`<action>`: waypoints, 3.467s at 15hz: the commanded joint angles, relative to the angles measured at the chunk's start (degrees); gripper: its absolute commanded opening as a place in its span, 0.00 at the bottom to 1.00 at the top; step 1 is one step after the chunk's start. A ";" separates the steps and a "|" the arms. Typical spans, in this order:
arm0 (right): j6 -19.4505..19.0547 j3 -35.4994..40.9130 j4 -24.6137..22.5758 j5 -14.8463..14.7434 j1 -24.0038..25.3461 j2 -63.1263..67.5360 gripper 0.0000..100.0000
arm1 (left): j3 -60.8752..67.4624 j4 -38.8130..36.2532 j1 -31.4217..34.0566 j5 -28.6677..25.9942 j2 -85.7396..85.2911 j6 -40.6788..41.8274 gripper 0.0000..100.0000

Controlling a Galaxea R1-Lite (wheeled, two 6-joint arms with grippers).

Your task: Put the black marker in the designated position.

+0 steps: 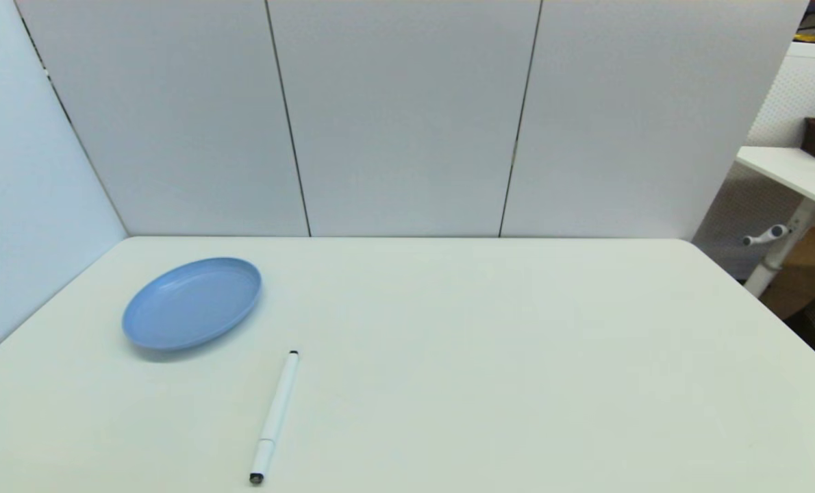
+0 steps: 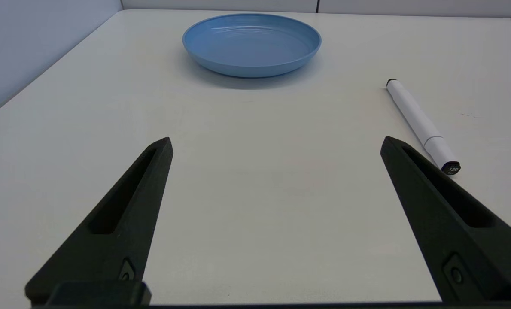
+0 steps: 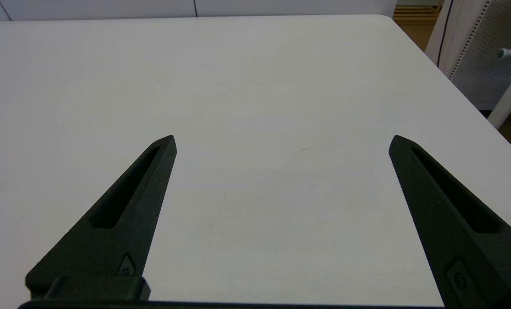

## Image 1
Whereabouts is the brown cardboard box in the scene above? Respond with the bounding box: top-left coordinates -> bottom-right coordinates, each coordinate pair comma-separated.
759,227 -> 815,320

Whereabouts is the white desk crank handle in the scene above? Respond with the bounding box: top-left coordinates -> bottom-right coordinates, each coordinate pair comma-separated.
742,225 -> 790,247

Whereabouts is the blue oval plate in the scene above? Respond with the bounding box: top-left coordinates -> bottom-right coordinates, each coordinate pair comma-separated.
121,257 -> 263,353

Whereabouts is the white marker with black caps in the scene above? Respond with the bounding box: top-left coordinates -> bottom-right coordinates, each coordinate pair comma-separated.
249,350 -> 300,485

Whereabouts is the white desk leg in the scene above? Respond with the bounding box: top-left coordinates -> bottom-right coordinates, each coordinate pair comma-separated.
744,199 -> 815,297

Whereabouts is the white side desk top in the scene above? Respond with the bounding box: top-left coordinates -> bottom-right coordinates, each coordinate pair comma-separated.
735,145 -> 815,218

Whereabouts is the white perforated panel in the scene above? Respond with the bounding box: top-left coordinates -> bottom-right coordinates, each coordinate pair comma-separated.
692,42 -> 815,280

